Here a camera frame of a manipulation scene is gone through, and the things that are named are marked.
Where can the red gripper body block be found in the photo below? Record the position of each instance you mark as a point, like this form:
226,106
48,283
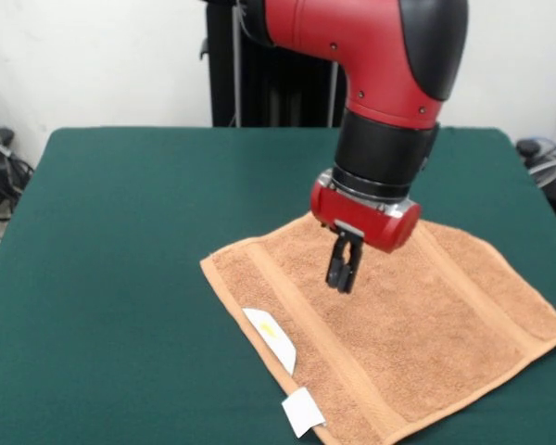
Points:
366,222

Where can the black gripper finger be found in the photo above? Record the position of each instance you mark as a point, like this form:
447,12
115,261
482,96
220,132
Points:
336,269
352,273

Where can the tan terry towel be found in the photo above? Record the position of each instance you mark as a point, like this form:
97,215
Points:
398,334

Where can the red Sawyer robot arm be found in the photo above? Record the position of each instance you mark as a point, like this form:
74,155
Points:
375,60

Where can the dark green table cloth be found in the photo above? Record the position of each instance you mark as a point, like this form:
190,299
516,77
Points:
97,278

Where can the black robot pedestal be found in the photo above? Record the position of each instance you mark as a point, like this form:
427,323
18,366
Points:
222,69

